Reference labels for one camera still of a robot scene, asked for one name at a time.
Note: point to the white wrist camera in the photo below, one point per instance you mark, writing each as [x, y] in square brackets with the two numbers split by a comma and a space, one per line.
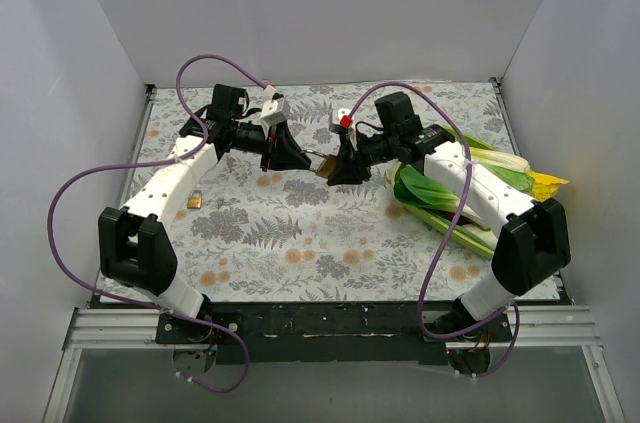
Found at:
[342, 124]
[275, 111]

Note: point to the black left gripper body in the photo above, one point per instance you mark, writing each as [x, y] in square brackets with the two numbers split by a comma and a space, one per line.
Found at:
[270, 148]

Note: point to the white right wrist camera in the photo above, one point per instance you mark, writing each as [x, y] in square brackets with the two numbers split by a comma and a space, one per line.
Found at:
[342, 124]

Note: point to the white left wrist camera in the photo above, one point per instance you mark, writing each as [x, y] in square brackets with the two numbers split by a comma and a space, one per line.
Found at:
[275, 111]

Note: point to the floral patterned table mat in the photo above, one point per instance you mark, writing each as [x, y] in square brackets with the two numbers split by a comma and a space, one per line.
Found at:
[287, 236]

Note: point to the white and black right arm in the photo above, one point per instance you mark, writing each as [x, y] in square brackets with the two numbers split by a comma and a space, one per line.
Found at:
[532, 236]

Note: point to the green napa cabbage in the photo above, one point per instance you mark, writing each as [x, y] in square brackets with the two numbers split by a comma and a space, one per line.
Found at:
[510, 168]

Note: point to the brass padlock with steel shackle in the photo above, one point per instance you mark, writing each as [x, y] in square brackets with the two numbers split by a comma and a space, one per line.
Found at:
[195, 200]

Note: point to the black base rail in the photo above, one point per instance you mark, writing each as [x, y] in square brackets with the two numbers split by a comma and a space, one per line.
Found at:
[314, 332]

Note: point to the green bok choy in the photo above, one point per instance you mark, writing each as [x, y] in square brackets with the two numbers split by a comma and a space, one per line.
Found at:
[412, 188]

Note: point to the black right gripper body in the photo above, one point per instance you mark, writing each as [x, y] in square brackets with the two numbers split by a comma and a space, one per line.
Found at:
[351, 156]

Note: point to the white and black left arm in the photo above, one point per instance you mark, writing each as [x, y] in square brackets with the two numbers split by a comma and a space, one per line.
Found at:
[134, 243]

